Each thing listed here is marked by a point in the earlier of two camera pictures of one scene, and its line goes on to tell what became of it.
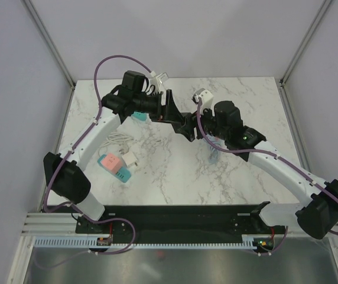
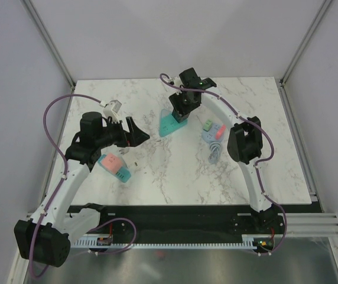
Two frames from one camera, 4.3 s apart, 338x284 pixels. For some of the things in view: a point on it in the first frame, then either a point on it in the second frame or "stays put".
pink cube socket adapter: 112,162 stays put
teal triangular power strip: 139,115 to 168,123
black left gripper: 169,112 to 132,138
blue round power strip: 214,151 stays put
